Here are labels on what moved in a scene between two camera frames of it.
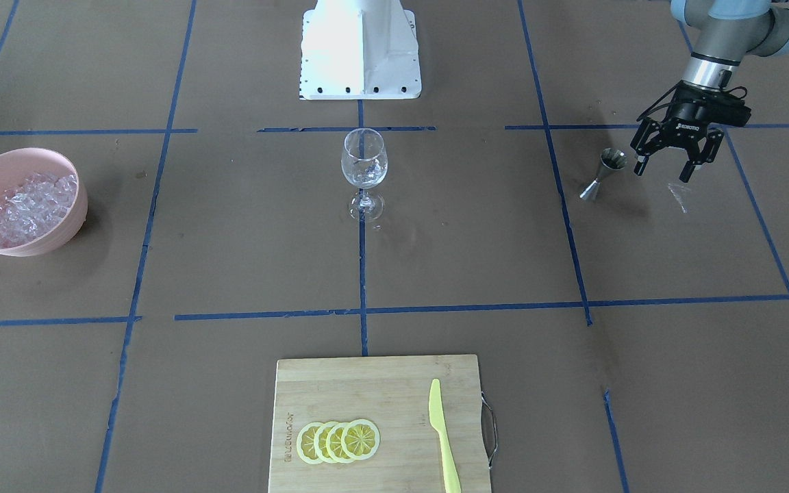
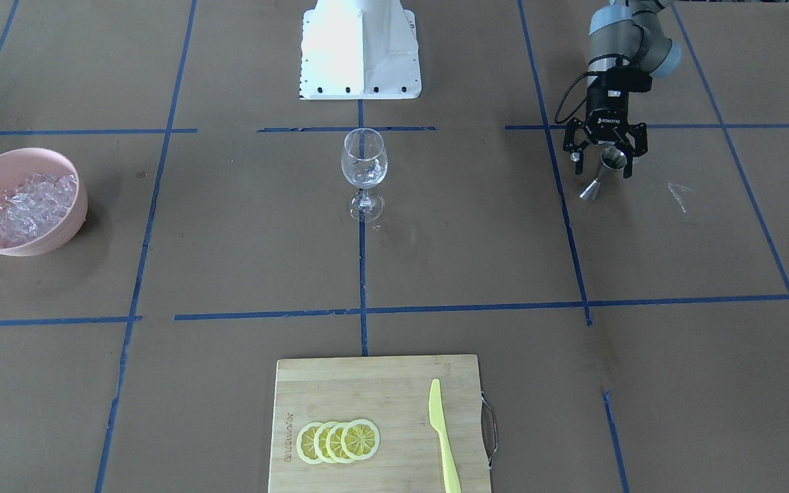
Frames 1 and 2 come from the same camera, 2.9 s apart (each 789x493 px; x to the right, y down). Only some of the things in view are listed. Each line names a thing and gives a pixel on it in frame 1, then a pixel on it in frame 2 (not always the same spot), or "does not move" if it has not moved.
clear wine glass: (364, 166) does not move
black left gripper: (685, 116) to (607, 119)
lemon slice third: (333, 443) does not move
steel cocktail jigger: (611, 159) does not move
